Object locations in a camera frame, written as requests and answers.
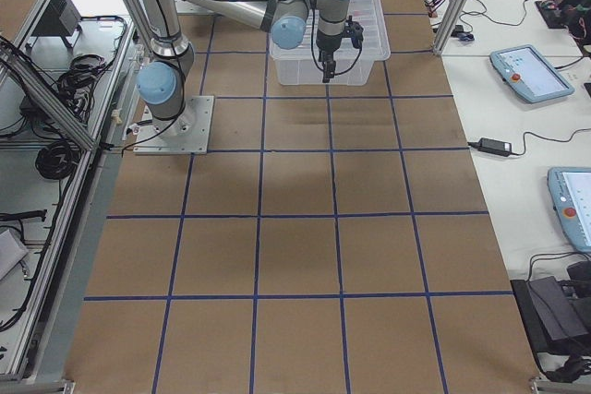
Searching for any grey control box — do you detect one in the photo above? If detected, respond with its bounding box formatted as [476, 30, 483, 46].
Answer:
[31, 0, 81, 49]

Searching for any far teach pendant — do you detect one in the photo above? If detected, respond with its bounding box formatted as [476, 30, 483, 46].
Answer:
[489, 44, 574, 103]

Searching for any clear plastic storage box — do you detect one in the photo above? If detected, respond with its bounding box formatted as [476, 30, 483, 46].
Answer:
[270, 0, 390, 86]

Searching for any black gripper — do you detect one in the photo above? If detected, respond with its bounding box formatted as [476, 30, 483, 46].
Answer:
[316, 16, 364, 83]

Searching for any teach pendant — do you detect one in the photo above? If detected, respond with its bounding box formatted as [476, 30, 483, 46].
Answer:
[489, 44, 574, 103]
[547, 167, 590, 253]

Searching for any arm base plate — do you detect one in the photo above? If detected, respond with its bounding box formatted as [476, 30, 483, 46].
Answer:
[175, 0, 215, 16]
[132, 95, 214, 155]

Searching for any black power adapter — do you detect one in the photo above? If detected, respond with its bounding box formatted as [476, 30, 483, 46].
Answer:
[467, 137, 521, 157]

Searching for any coiled black cable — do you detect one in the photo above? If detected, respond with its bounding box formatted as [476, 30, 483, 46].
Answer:
[35, 137, 77, 180]

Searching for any near teach pendant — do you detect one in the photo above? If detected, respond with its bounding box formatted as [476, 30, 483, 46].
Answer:
[547, 167, 590, 253]

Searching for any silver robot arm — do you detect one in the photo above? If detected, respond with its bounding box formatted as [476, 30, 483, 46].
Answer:
[134, 0, 363, 137]

